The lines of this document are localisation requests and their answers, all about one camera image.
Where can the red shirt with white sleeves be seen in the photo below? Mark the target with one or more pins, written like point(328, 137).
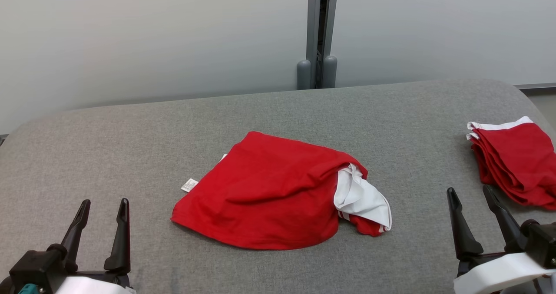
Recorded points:
point(269, 189)

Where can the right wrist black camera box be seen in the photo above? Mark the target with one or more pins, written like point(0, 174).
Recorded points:
point(541, 244)

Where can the red shorts with white stripes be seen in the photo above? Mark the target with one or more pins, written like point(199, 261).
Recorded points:
point(521, 163)

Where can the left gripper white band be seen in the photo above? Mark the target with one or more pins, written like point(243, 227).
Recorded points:
point(95, 285)

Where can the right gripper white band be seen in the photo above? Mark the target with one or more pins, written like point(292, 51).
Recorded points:
point(499, 274)

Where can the grey cylindrical rail foot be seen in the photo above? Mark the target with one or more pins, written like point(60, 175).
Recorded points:
point(304, 74)
point(330, 71)

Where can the grey vertical partition rail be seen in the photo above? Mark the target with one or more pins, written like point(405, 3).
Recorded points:
point(322, 24)

